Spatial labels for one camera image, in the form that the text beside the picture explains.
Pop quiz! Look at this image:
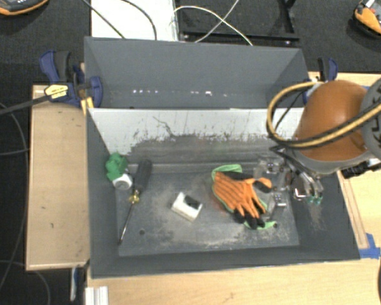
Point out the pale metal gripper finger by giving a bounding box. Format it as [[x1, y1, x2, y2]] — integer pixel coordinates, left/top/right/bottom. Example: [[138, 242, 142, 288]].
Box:
[[253, 157, 286, 180], [265, 193, 288, 222]]

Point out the orange and green work glove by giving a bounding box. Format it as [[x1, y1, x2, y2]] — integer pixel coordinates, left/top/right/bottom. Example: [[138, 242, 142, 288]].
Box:
[[211, 164, 278, 231]]

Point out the white and black small box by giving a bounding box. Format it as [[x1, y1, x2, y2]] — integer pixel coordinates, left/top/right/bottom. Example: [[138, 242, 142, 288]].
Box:
[[171, 191, 204, 222]]

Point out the grey metal bin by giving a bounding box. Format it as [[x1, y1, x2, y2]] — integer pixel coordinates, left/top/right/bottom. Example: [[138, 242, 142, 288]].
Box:
[[83, 36, 361, 280]]

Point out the pale wood board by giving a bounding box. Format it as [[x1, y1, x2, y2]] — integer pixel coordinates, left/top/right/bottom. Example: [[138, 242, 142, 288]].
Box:
[[25, 84, 91, 271]]

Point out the black cylinder on white bracket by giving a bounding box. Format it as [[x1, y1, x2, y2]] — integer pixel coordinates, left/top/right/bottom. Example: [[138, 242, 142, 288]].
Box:
[[340, 158, 381, 180]]

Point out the black handled screwdriver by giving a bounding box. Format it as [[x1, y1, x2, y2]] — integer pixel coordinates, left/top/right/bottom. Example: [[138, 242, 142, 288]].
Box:
[[117, 159, 154, 245]]

